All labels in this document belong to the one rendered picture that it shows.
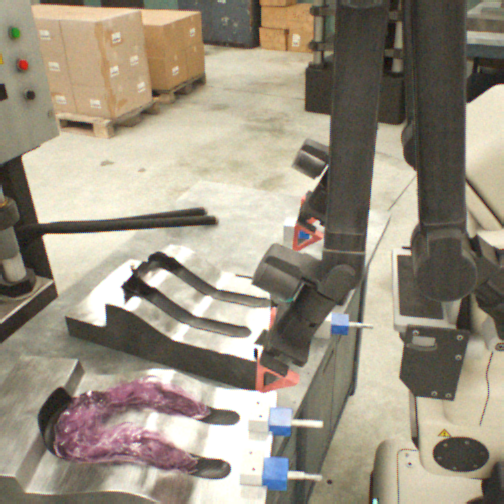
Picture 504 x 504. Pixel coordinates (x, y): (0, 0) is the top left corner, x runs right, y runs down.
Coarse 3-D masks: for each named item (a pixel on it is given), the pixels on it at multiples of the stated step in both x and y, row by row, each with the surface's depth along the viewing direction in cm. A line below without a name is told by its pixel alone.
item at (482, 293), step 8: (496, 248) 73; (488, 280) 70; (496, 280) 70; (480, 288) 71; (488, 288) 71; (496, 288) 70; (480, 296) 72; (488, 296) 72; (496, 296) 71; (480, 304) 74; (488, 304) 73; (496, 304) 71; (488, 312) 74; (496, 312) 72; (496, 320) 75; (496, 328) 74
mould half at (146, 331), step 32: (192, 256) 133; (96, 288) 134; (160, 288) 122; (192, 288) 126; (224, 288) 129; (256, 288) 128; (96, 320) 124; (128, 320) 117; (160, 320) 116; (224, 320) 118; (256, 320) 117; (128, 352) 122; (160, 352) 118; (192, 352) 113; (224, 352) 109
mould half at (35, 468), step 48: (48, 384) 100; (96, 384) 105; (192, 384) 104; (0, 432) 91; (192, 432) 96; (240, 432) 97; (0, 480) 85; (48, 480) 88; (96, 480) 85; (144, 480) 85; (192, 480) 88
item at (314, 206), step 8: (320, 184) 116; (312, 192) 119; (320, 192) 116; (312, 200) 118; (320, 200) 117; (304, 208) 117; (312, 208) 118; (320, 208) 118; (304, 216) 117; (312, 216) 117; (320, 216) 117; (320, 224) 117
